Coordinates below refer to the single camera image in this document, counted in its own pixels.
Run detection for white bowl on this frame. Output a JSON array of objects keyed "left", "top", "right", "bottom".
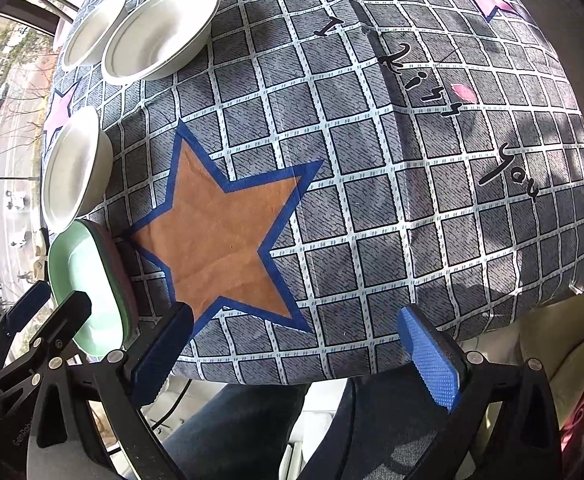
[
  {"left": 61, "top": 0, "right": 127, "bottom": 73},
  {"left": 101, "top": 0, "right": 220, "bottom": 86},
  {"left": 42, "top": 106, "right": 113, "bottom": 234}
]

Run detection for green square plate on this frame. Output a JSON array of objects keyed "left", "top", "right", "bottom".
[{"left": 48, "top": 219, "right": 138, "bottom": 359}]

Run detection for person legs in jeans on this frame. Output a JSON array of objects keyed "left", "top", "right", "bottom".
[{"left": 164, "top": 365, "right": 448, "bottom": 479}]

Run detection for grey checked star tablecloth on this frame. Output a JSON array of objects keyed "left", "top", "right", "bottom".
[{"left": 52, "top": 0, "right": 584, "bottom": 384}]

